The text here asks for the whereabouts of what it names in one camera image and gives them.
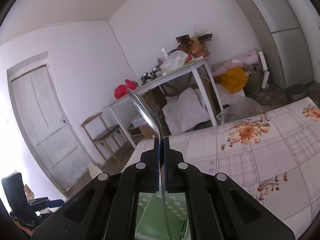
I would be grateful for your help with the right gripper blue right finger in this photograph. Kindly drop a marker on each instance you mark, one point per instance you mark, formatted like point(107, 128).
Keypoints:
point(167, 163)

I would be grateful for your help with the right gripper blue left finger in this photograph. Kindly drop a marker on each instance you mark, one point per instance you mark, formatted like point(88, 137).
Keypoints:
point(156, 164)

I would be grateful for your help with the stainless steel spoon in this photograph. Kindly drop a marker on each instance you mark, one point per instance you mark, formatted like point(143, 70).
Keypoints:
point(151, 118)

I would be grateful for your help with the mint green utensil caddy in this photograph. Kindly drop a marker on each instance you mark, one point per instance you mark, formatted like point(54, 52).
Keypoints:
point(152, 224)

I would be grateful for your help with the white sack under table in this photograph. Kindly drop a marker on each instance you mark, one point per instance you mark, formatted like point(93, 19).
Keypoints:
point(184, 112)

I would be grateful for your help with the wooden chair dark seat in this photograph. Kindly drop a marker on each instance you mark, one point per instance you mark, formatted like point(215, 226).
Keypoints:
point(101, 138)

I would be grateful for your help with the red plastic bag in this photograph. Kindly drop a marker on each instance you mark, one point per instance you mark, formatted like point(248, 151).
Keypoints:
point(121, 90)

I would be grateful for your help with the white side table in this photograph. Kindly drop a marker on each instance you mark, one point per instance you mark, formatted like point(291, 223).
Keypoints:
point(192, 67)

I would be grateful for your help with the white plastic bag on table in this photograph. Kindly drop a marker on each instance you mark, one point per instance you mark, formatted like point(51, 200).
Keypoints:
point(174, 61)

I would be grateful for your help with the floral plaid tablecloth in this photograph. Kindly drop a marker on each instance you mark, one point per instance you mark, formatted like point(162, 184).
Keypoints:
point(273, 156)

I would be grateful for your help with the white door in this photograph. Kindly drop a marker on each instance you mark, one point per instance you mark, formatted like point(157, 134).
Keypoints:
point(56, 147)

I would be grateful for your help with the silver refrigerator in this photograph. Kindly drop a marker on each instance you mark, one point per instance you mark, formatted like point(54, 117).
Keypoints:
point(281, 39)

